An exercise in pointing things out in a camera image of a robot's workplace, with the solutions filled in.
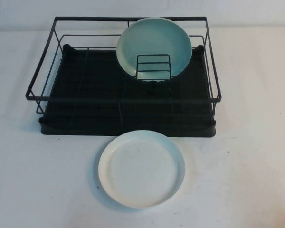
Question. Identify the white round plate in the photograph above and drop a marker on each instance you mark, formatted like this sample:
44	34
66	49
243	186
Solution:
140	166

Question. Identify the green round plate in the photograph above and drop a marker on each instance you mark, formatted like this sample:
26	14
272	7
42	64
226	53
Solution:
154	40

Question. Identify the black plastic drip tray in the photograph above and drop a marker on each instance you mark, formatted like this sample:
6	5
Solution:
90	76

